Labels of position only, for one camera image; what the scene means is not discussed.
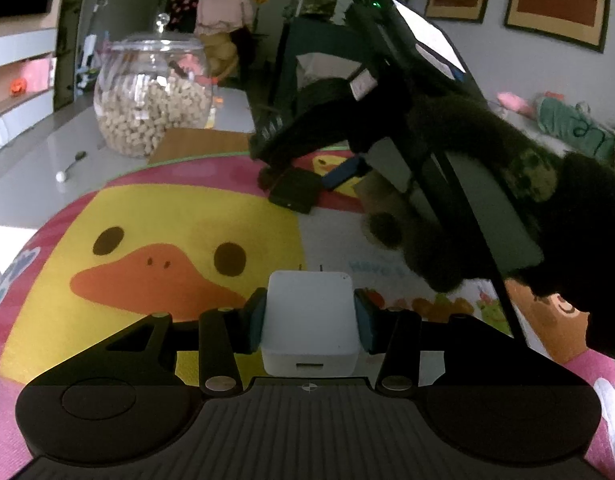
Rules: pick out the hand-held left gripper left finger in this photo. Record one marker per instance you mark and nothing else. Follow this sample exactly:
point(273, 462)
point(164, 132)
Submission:
point(257, 320)

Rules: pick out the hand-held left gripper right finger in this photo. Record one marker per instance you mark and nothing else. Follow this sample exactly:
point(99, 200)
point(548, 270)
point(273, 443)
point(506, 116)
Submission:
point(363, 320)

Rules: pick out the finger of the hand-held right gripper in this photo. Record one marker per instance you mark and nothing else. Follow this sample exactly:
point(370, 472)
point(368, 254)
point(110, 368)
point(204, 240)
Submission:
point(307, 115)
point(342, 174)

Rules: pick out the small black box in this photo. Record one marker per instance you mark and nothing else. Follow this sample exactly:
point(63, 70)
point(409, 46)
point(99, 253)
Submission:
point(295, 192)

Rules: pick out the white charger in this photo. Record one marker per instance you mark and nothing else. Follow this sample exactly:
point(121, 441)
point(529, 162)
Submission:
point(310, 320)

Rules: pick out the person's right hand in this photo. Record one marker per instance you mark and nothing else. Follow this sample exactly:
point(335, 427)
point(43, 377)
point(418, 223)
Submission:
point(437, 260)

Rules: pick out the dark cabinet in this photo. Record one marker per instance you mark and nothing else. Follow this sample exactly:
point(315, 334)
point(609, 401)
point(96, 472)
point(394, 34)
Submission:
point(312, 40)

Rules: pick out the pink plush toy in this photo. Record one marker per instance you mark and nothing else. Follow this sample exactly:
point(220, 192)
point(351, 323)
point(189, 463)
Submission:
point(513, 102)

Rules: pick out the pink garment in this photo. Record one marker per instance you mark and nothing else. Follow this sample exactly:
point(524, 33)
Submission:
point(222, 10)

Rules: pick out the glass jar of beige pellets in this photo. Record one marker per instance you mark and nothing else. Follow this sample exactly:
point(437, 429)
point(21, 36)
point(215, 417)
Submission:
point(147, 110)

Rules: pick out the colourful duck play mat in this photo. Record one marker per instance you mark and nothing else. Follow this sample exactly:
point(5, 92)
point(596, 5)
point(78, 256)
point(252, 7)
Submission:
point(137, 210)

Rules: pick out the dark dotted garment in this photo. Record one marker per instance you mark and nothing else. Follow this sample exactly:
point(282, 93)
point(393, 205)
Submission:
point(183, 7)

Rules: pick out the grey covered sofa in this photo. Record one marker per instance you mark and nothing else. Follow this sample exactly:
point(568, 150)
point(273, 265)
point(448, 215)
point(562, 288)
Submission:
point(542, 135)

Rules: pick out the green plush toy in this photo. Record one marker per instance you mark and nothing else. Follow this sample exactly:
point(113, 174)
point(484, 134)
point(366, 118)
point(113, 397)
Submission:
point(572, 122)

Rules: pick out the white and blue bottle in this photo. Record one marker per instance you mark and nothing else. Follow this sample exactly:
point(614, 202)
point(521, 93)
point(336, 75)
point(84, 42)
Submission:
point(88, 60)

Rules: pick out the spoon with white tip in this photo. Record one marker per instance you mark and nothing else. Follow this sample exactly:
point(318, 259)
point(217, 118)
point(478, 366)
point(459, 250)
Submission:
point(70, 167)

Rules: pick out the small orange pumpkin toy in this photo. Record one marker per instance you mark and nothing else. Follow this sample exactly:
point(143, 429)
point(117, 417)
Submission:
point(18, 87)

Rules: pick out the white wall shelf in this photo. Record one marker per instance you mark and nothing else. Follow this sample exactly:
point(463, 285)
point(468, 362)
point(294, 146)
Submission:
point(17, 50)

